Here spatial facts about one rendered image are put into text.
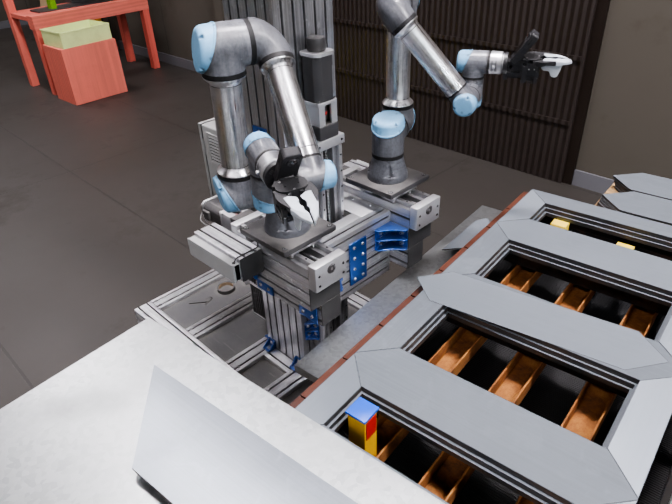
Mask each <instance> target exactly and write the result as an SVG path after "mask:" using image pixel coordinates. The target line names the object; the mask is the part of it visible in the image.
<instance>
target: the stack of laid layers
mask: <svg viewBox="0 0 672 504"><path fill-rule="evenodd" d="M545 216H547V217H551V218H554V219H558V220H561V221H565V222H568V223H571V224H575V225H578V226H582V227H585V228H589V229H592V230H596V231H599V232H603V233H606V234H610V235H613V236H617V237H620V238H624V239H627V240H631V241H634V242H638V243H641V244H645V245H648V246H651V247H655V248H658V249H662V250H665V251H669V252H672V238H670V237H666V236H662V235H659V234H655V233H651V232H648V231H644V230H641V229H637V228H633V227H630V226H626V225H622V224H619V223H615V222H611V221H608V220H604V219H601V218H597V217H593V216H590V215H586V214H582V213H579V212H575V211H572V210H568V209H564V208H561V207H557V206H553V205H550V204H546V203H545V204H544V205H543V206H542V207H541V208H540V209H539V210H538V211H537V212H536V213H535V214H534V215H533V216H532V217H531V218H530V219H531V220H535V221H538V222H540V221H541V220H542V219H543V218H544V217H545ZM509 253H510V254H513V255H516V256H519V257H522V258H525V259H528V260H531V261H534V262H537V263H540V264H543V265H546V266H548V267H551V268H554V269H557V270H560V271H563V272H566V273H569V274H572V275H575V276H578V277H581V278H584V279H587V280H590V281H593V282H596V283H599V284H602V285H605V286H608V287H611V288H614V289H617V290H620V291H623V292H626V293H629V294H632V295H635V296H638V297H641V298H644V299H647V300H650V301H653V302H656V303H659V304H662V305H665V306H668V307H670V309H669V311H668V313H667V315H666V317H665V319H664V321H663V323H662V325H661V327H660V329H659V331H658V333H657V335H656V337H655V339H654V340H652V339H649V338H646V337H645V338H646V339H647V340H648V341H649V342H650V343H651V344H652V345H653V346H654V347H655V348H656V349H657V350H658V351H659V352H660V353H661V354H662V356H663V357H664V358H665V359H666V360H667V361H668V363H663V364H657V365H652V366H646V367H640V368H635V369H629V370H623V369H620V368H618V367H615V366H612V365H609V364H606V363H604V362H601V361H598V360H595V359H592V358H589V357H587V356H584V355H581V354H578V353H575V352H573V351H570V350H567V349H564V348H561V347H559V346H556V345H553V344H550V343H547V342H544V341H542V340H539V339H536V338H533V337H530V336H528V335H525V334H522V333H519V332H516V331H513V330H511V329H508V328H505V327H502V326H499V325H497V324H494V323H491V322H488V321H485V320H483V319H480V318H477V317H474V316H471V315H469V314H466V313H463V312H460V311H458V310H455V309H452V308H449V307H447V306H444V305H443V306H442V307H441V308H440V309H439V310H438V311H437V312H436V313H435V314H434V315H433V316H432V317H431V318H430V319H429V320H428V321H427V322H426V323H425V324H424V325H423V326H422V327H421V328H420V329H419V330H418V331H417V332H416V333H415V334H414V335H413V336H412V337H411V338H410V339H409V340H408V341H407V342H406V343H405V344H404V345H403V346H402V347H401V349H403V350H405V351H407V352H409V353H411V354H413V353H414V352H415V351H416V350H417V348H418V347H419V346H420V345H421V344H422V343H423V342H424V341H425V340H426V339H427V338H428V337H429V336H430V335H431V334H432V333H433V332H434V331H435V330H436V329H437V328H438V327H439V326H440V325H441V324H442V323H443V322H444V321H445V319H446V318H447V317H449V318H452V319H454V320H456V321H459V322H461V323H463V324H466V325H468V326H470V327H473V328H475V329H477V330H480V331H482V332H484V333H487V334H489V335H491V336H494V337H496V338H498V339H501V340H503V341H505V342H508V343H510V344H512V345H515V346H517V347H519V348H522V349H524V350H527V351H529V352H531V353H534V354H536V355H538V356H541V357H543V358H545V359H548V360H550V361H552V362H555V363H557V364H559V365H562V366H564V367H566V368H569V369H571V370H573V371H576V372H578V373H580V374H583V375H585V376H587V377H590V378H592V379H594V380H597V381H599V382H601V383H604V384H606V385H609V386H611V387H613V388H616V389H618V390H620V391H623V392H625V393H627V396H626V398H625V400H624V402H623V404H622V406H621V408H620V410H619V412H618V415H617V417H616V419H615V421H614V423H613V425H612V427H611V429H610V431H609V433H608V435H607V437H606V439H605V441H604V443H603V445H602V447H605V448H607V449H608V446H609V444H610V442H611V440H612V437H613V435H614V433H615V431H616V429H617V427H618V425H619V423H620V421H621V419H622V417H623V415H624V413H625V410H626V408H627V406H628V404H629V402H630V400H631V398H632V396H633V394H634V392H635V390H636V388H637V385H638V383H639V381H641V380H650V379H659V378H668V377H672V356H671V355H670V354H669V353H668V351H667V350H666V349H665V348H664V347H663V346H662V345H661V343H660V342H659V340H660V338H661V336H662V334H663V331H664V329H665V327H666V325H667V323H668V321H669V319H670V317H671V315H672V292H671V291H668V290H664V289H661V288H658V287H655V286H652V285H649V284H646V283H643V282H640V281H637V280H633V279H630V278H627V277H624V276H621V275H618V274H615V273H612V272H609V271H605V270H602V269H599V268H596V267H593V266H590V265H587V264H584V263H581V262H577V261H574V260H571V259H568V258H565V257H562V256H559V255H556V254H553V253H550V252H546V251H543V250H540V249H537V248H534V247H531V246H528V245H525V244H522V243H518V242H515V241H512V240H508V241H507V242H506V243H505V244H504V245H503V246H502V247H501V248H500V249H499V250H498V251H497V252H496V253H495V254H494V255H493V256H492V257H491V258H490V259H489V260H488V261H487V262H486V263H485V264H484V265H483V266H482V267H481V268H480V269H479V270H478V271H477V272H476V273H475V274H465V276H468V277H472V278H475V279H478V280H481V281H484V282H487V283H490V284H493V285H496V286H499V287H502V288H505V289H508V290H512V291H515V292H518V293H521V294H524V295H527V296H530V297H533V298H537V299H540V300H543V301H546V300H544V299H541V298H538V297H535V296H533V295H530V294H527V293H525V292H522V291H519V290H516V289H514V288H511V287H508V286H506V285H503V284H500V283H498V282H495V281H492V280H489V279H487V278H486V277H487V276H488V275H489V274H490V273H491V272H492V271H493V270H494V269H495V268H496V267H497V266H498V265H499V264H500V263H501V262H502V260H503V259H504V258H505V257H506V256H507V255H508V254H509ZM546 302H549V301H546ZM549 303H552V302H549ZM552 304H554V303H552ZM359 397H362V398H363V399H365V400H367V401H369V402H371V403H372V404H374V405H376V406H378V407H379V410H378V411H377V413H378V414H380V415H381V416H383V417H385V418H387V419H388V420H390V421H392V422H393V423H395V424H397V425H399V426H400V427H402V428H404V429H406V430H407V431H409V432H411V433H413V434H414V435H416V436H418V437H420V438H421V439H423V440H425V441H427V442H428V443H430V444H432V445H434V446H435V447H437V448H439V449H440V450H442V451H444V452H446V453H447V454H449V455H451V456H453V457H454V458H456V459H458V460H460V461H461V462H463V463H465V464H467V465H468V466H470V467H472V468H474V469H475V470H477V471H479V472H481V473H482V474H484V475H486V476H487V477H489V478H491V479H493V480H494V481H496V482H498V483H500V484H501V485H503V486H505V487H507V488H508V489H510V490H512V491H514V492H515V493H517V494H519V495H521V496H522V497H524V498H526V499H528V500H529V501H531V502H533V503H534V504H573V503H571V502H569V501H567V500H565V499H564V498H562V497H560V496H558V495H556V494H555V493H553V492H551V491H549V490H547V489H546V488H544V487H542V486H540V485H538V484H537V483H535V482H533V481H531V480H529V479H528V478H526V477H524V476H522V475H520V474H519V473H517V472H515V471H513V470H511V469H509V468H508V467H506V466H504V465H502V464H500V463H499V462H497V461H495V460H493V459H491V458H490V457H488V456H486V455H484V454H482V453H481V452H479V451H477V450H475V449H473V448H472V447H470V446H468V445H466V444H464V443H463V442H461V441H459V440H457V439H455V438H453V437H452V436H450V435H448V434H446V433H444V432H443V431H441V430H439V429H437V428H435V427H434V426H432V425H430V424H428V423H426V422H425V421H423V420H421V419H419V418H417V417H416V416H414V415H412V414H410V413H408V412H407V411H405V410H403V409H401V408H399V407H397V406H396V405H394V404H392V403H390V402H388V401H387V400H385V399H383V398H381V397H379V396H378V395H376V394H374V393H372V392H370V391H369V390H367V389H365V388H363V387H361V388H360V389H359V390H358V391H357V392H356V393H355V394H354V395H353V396H352V397H351V398H350V399H349V400H348V401H347V402H346V403H345V404H344V405H343V406H342V407H341V408H340V409H339V410H338V411H337V412H336V413H335V414H334V415H333V416H332V417H331V418H330V419H329V420H328V421H327V422H326V423H325V424H323V425H325V426H327V427H328V428H330V429H331V430H333V431H335V432H337V431H338V430H339V429H340V428H341V427H342V426H343V425H344V424H345V423H346V422H347V421H348V415H347V414H346V413H345V411H346V410H347V409H348V408H349V407H350V406H351V405H352V404H353V403H354V402H355V401H356V400H357V399H358V398H359Z"/></svg>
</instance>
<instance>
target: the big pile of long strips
mask: <svg viewBox="0 0 672 504"><path fill-rule="evenodd" d="M613 177H614V178H615V179H614V182H615V183H614V184H615V186H614V187H615V189H616V190H617V191H618V192H619V193H610V194H602V197H600V199H599V200H600V201H599V202H597V205H596V206H599V207H603V208H607V209H611V210H614V211H618V212H622V213H626V214H629V215H633V216H637V217H641V218H645V219H648V220H652V221H656V222H660V223H664V224H667V225H671V226H672V179H668V178H664V177H659V176H655V175H651V174H646V173H634V174H622V175H613Z"/></svg>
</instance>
